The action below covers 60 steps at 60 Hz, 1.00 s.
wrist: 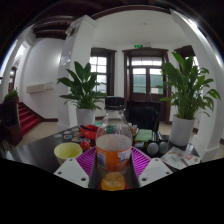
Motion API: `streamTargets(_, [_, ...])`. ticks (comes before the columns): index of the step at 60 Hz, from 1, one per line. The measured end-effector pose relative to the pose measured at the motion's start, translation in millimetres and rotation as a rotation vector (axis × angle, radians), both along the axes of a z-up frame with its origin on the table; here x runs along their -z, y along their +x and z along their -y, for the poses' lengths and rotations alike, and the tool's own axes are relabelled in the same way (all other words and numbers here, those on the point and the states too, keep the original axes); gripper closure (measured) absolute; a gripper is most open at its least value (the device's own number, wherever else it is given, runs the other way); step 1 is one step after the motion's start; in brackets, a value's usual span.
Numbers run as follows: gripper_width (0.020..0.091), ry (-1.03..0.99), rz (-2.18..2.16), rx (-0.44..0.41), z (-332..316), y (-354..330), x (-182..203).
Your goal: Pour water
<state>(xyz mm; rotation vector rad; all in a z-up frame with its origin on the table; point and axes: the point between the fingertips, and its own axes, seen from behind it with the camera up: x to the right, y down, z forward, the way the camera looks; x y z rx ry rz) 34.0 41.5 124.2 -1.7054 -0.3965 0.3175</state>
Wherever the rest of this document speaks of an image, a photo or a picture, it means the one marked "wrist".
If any dark-framed wide window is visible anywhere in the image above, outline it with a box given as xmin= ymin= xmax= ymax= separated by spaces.
xmin=89 ymin=47 xmax=118 ymax=106

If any green notebook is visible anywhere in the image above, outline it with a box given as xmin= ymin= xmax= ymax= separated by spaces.
xmin=134 ymin=128 xmax=154 ymax=143

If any pale yellow mug green handle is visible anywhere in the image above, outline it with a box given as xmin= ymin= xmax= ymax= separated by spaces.
xmin=53 ymin=142 xmax=84 ymax=166

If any printed paper leaflet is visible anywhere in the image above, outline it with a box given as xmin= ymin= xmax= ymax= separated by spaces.
xmin=160 ymin=145 xmax=201 ymax=170

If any dark-framed narrow window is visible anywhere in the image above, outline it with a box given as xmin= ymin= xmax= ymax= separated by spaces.
xmin=173 ymin=45 xmax=201 ymax=78

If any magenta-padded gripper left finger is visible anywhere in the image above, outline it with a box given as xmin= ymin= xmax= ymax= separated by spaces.
xmin=53 ymin=146 xmax=101 ymax=190

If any red carpeted staircase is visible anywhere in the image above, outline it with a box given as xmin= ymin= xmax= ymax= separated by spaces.
xmin=18 ymin=103 xmax=43 ymax=136

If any orange drink plastic bottle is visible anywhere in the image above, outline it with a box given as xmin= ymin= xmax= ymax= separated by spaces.
xmin=95 ymin=96 xmax=133 ymax=192

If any small red round toy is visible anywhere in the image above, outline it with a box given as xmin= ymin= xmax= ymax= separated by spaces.
xmin=80 ymin=139 xmax=92 ymax=151

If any silver-headed black microphone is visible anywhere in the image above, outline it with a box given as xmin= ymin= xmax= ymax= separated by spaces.
xmin=157 ymin=140 xmax=170 ymax=154
xmin=146 ymin=141 xmax=160 ymax=156

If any small potted plant white pot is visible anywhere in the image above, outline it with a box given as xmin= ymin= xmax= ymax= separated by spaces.
xmin=56 ymin=60 xmax=108 ymax=127

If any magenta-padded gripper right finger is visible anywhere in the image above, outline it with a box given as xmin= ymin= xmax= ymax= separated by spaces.
xmin=128 ymin=146 xmax=173 ymax=190

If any large potted plant white pot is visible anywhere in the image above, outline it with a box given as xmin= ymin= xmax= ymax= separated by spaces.
xmin=159 ymin=51 xmax=222 ymax=147

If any small green plant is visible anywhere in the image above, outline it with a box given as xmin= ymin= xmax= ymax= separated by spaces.
xmin=3 ymin=88 xmax=20 ymax=103

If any white wall unit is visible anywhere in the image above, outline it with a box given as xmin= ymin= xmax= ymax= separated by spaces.
xmin=26 ymin=82 xmax=55 ymax=94

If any black office chair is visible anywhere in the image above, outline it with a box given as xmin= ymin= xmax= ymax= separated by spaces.
xmin=125 ymin=100 xmax=162 ymax=133

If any red box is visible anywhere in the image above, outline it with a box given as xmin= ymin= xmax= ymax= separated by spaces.
xmin=79 ymin=124 xmax=99 ymax=140

